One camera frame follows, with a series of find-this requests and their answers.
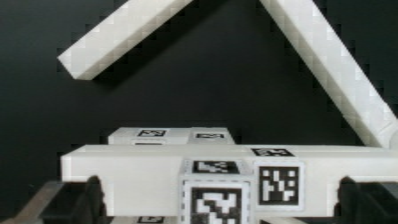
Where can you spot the white chair leg block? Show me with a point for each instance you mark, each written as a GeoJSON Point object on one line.
{"type": "Point", "coordinates": [148, 136]}

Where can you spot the white U-shaped fence wall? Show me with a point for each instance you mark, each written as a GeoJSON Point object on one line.
{"type": "Point", "coordinates": [143, 15]}

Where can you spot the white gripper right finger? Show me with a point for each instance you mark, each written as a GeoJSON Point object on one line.
{"type": "Point", "coordinates": [367, 202]}

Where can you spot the white chair back frame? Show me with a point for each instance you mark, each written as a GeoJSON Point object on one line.
{"type": "Point", "coordinates": [297, 173]}

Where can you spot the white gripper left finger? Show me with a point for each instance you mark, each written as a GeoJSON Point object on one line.
{"type": "Point", "coordinates": [66, 204]}

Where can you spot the white tagged cube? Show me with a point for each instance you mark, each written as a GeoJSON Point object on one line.
{"type": "Point", "coordinates": [215, 185]}

